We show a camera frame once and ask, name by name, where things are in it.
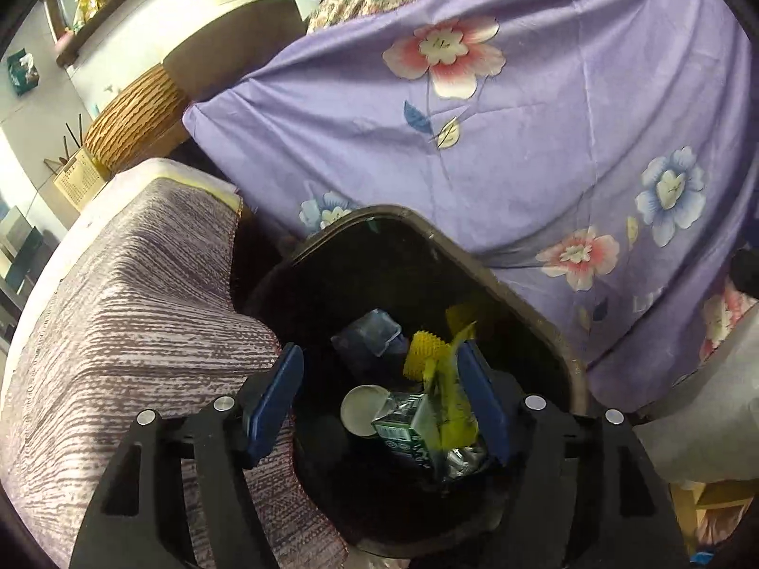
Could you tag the green milk carton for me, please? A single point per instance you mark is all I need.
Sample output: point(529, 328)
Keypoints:
point(408, 426)

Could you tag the beige utensil holder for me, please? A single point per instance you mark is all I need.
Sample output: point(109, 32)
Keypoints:
point(81, 179)

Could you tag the red cylindrical canister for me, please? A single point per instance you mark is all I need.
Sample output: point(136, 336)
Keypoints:
point(360, 406)

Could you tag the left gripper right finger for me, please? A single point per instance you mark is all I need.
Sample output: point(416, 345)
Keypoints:
point(585, 493)

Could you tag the yellow foam fruit net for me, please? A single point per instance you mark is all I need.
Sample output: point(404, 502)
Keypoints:
point(434, 363)

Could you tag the black trash bin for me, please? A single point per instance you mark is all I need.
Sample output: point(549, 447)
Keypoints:
point(390, 258)

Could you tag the purple floral cloth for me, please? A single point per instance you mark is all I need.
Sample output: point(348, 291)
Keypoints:
point(599, 156)

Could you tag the blue chip bag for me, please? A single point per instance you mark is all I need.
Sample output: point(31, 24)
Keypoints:
point(463, 461)

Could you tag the brown white rice cooker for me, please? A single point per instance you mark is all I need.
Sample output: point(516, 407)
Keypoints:
point(232, 45)

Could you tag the woven basket sink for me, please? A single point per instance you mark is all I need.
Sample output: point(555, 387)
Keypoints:
point(144, 121)

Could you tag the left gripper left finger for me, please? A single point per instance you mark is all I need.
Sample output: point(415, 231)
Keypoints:
point(170, 473)

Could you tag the purple tissue package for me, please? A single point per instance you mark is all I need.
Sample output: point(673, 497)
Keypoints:
point(375, 335)

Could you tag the green wall tissue pouch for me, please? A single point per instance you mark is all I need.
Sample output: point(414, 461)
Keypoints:
point(22, 72)

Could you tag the purple striped tablecloth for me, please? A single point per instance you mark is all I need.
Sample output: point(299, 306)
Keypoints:
point(132, 311)

